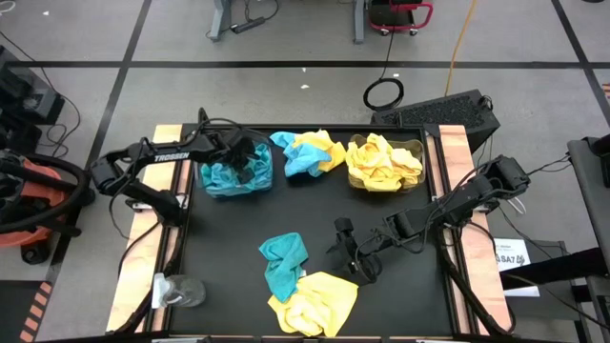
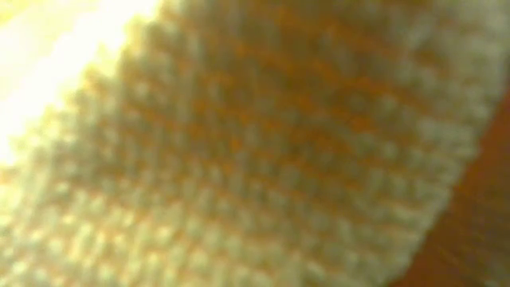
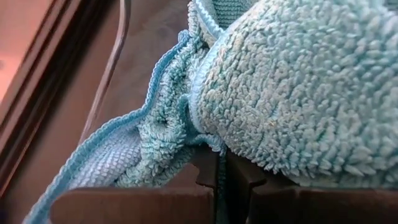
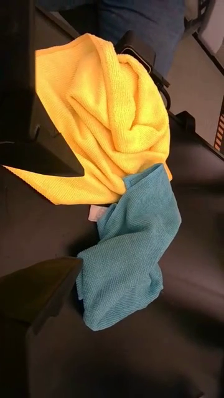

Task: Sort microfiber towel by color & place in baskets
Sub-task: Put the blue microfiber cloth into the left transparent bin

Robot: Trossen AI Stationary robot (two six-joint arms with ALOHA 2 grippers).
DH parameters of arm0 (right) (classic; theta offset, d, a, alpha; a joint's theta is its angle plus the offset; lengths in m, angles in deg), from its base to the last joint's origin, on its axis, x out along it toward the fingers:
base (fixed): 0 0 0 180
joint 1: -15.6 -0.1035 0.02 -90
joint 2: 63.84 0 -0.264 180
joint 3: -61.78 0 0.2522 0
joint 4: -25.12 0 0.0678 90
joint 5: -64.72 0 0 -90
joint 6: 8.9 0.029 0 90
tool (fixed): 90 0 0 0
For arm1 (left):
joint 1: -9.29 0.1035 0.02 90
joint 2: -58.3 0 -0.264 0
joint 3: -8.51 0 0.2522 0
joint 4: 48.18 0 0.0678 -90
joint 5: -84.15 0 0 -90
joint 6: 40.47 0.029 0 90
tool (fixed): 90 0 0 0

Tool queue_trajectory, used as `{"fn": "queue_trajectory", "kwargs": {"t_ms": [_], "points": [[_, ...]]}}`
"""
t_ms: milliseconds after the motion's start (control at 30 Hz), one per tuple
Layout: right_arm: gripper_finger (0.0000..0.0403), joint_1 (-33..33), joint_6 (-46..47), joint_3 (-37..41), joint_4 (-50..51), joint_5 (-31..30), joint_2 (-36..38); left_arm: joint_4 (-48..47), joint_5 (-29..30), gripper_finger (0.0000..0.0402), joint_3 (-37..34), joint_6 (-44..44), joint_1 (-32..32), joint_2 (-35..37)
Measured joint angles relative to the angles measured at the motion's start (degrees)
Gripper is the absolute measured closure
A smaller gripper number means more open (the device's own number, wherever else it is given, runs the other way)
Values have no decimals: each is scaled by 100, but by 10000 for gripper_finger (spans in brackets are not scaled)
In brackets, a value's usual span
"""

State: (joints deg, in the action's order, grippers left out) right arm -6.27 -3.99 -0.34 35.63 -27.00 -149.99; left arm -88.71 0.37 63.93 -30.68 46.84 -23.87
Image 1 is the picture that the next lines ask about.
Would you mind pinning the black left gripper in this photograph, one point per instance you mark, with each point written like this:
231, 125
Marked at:
233, 145

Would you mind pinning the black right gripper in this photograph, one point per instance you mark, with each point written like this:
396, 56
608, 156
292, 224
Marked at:
374, 243

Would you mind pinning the light blue microfiber towel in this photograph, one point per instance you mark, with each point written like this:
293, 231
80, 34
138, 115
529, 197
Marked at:
300, 159
262, 167

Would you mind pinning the teal microfiber towel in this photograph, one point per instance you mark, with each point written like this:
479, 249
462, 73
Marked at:
219, 183
283, 257

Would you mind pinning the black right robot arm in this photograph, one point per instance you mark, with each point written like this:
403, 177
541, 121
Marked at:
457, 205

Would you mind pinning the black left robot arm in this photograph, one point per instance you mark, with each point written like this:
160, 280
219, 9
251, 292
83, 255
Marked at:
167, 156

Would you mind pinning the clear plastic basket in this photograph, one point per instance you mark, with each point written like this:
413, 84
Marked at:
204, 190
419, 143

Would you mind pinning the black power strip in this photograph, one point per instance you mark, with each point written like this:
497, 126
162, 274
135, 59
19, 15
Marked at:
248, 25

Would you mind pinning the grey desk leg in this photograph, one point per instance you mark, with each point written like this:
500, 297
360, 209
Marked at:
219, 19
358, 21

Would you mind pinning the black perforated computer case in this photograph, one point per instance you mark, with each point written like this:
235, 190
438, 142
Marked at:
438, 112

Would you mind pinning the white paper sign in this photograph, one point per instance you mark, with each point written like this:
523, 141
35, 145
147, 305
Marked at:
517, 281

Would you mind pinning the red-framed black cart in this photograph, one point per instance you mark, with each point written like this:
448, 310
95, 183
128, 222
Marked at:
381, 12

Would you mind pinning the black equipment stack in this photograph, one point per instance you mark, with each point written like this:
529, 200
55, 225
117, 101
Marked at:
28, 102

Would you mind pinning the dark grey side table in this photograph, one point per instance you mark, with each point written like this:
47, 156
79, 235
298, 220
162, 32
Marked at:
591, 190

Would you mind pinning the black clamp mount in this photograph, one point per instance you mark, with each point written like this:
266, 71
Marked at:
203, 118

